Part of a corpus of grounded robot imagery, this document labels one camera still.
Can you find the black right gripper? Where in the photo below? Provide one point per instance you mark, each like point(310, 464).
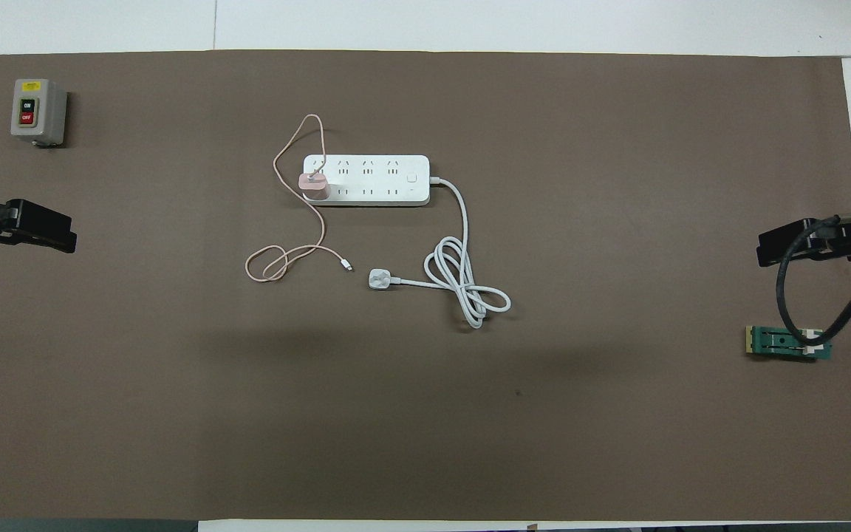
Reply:
point(773, 247)

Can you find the brown table mat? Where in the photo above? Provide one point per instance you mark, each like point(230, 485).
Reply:
point(425, 414)

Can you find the grey on off switch box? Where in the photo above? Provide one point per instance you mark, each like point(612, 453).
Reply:
point(45, 111)

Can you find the pink charger plug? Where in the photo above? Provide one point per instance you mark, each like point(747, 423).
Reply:
point(315, 187)

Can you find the white power strip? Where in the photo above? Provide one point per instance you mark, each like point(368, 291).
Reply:
point(377, 181)

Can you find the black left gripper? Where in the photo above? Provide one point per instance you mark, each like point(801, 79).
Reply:
point(34, 225)

